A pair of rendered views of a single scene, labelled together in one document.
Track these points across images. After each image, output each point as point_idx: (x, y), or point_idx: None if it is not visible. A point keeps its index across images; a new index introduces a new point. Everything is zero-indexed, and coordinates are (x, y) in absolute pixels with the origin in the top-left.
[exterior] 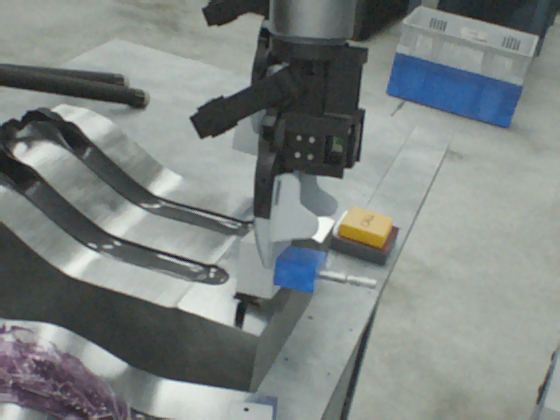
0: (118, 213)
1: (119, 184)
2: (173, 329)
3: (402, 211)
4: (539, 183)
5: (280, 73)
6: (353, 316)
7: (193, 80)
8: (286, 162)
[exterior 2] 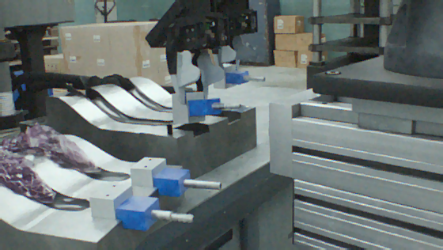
0: (138, 111)
1: (145, 102)
2: (141, 145)
3: None
4: None
5: (175, 1)
6: (267, 156)
7: (233, 90)
8: (184, 45)
